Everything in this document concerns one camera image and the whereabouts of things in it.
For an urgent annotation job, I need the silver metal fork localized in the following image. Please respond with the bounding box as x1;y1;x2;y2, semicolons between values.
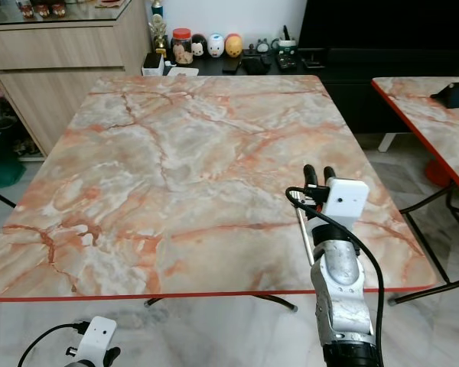
289;190;317;267

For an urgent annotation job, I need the red plastic stool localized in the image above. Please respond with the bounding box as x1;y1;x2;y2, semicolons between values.
423;157;454;190

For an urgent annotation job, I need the marble top side table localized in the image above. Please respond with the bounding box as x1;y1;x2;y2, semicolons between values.
370;75;459;307

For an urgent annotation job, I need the green plastic bin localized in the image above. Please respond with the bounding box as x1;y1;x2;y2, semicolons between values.
0;132;25;190

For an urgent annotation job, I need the green mug with pens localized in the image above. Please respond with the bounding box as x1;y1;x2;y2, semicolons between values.
270;24;299;58

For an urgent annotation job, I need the small grey figurine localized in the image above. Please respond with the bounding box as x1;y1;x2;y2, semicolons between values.
251;37;270;56

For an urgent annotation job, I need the black device on stand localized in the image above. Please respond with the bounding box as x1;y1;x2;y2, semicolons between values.
429;80;459;110

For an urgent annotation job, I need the orange yellow round figurine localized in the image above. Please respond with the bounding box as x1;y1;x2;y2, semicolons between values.
223;32;244;60

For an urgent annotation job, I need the white round figurine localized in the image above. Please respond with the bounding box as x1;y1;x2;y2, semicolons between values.
207;32;226;60

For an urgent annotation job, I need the black television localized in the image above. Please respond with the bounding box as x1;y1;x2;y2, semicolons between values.
296;0;459;52

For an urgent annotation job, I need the flat white card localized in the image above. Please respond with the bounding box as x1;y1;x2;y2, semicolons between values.
166;66;200;78

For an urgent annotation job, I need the black and white figurine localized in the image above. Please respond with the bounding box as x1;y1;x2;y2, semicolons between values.
190;33;208;59

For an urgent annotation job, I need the red lid cookie jar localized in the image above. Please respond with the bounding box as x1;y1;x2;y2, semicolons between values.
171;28;194;66

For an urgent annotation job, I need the small white box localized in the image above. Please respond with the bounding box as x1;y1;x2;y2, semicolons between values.
141;51;166;76

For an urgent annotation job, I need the gold trophy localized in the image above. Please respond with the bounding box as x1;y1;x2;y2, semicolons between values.
148;0;170;57

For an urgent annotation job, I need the light wooden cabinet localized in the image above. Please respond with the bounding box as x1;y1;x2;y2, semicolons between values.
0;0;148;156

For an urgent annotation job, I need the red figurines row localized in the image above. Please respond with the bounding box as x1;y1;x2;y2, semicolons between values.
18;1;68;19

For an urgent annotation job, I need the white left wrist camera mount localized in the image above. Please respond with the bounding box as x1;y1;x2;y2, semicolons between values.
74;315;118;367

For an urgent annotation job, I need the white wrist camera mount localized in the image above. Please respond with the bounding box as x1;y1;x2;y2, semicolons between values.
74;315;118;367
308;177;370;232

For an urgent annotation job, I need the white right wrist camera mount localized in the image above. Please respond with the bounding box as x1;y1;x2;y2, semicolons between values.
308;177;370;232

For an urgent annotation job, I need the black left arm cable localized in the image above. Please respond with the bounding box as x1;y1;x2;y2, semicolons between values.
17;321;90;367

